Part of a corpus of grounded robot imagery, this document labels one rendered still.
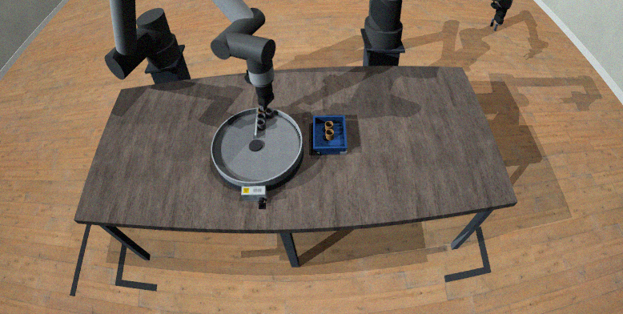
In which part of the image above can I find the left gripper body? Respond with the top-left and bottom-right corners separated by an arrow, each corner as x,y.
491,0 -> 513,24

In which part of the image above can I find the blue open crate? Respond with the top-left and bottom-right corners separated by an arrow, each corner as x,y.
313,115 -> 348,155

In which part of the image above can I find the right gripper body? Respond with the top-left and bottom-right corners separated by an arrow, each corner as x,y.
244,66 -> 275,107

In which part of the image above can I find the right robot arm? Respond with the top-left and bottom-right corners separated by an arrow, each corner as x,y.
105,0 -> 275,80

